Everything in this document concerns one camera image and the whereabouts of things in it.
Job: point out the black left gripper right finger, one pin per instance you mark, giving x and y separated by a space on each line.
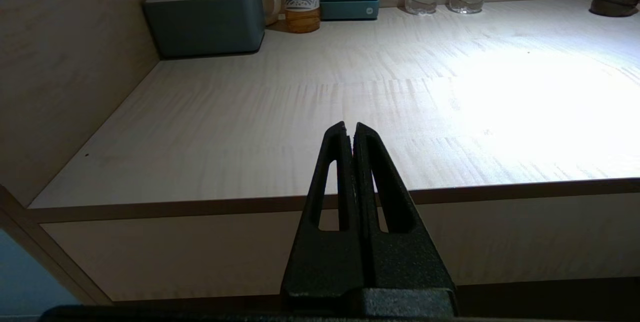
405 262

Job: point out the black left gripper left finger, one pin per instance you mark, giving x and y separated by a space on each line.
320 262

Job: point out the small blue tray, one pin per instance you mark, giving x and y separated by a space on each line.
349 7

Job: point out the grey-blue tissue box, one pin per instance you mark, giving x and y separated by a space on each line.
207 24

